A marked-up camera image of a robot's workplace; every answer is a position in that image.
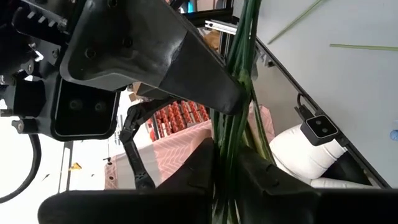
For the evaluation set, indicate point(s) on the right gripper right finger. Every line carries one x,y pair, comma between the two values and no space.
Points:
280,202

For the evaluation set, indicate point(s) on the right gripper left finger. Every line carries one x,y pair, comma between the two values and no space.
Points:
186,186

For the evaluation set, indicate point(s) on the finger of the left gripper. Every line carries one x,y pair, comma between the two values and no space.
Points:
155,91
155,46

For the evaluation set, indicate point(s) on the green stems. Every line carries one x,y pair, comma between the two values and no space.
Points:
239,62

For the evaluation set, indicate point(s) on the pink artificial tulip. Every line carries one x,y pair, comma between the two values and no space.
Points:
363,47

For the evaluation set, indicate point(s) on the thin black jointed arm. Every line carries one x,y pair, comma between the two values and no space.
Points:
143,183

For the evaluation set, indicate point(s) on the blue artificial flowers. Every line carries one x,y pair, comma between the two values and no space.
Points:
368,166

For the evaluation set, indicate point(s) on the red boxes shelf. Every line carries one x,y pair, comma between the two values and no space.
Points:
174,118

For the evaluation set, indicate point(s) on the pink herringbone cloth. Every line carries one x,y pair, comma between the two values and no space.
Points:
177,146

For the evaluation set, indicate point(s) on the white robot arm with camera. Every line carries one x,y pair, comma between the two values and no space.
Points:
298,155

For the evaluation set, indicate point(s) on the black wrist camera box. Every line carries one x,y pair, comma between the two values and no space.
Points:
84,107

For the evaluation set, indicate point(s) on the small black table camera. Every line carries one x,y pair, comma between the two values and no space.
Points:
318,129

